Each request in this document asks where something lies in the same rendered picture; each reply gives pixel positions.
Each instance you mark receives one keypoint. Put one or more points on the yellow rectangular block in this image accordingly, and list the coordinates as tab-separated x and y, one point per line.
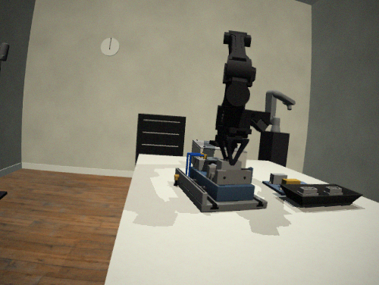
290	181

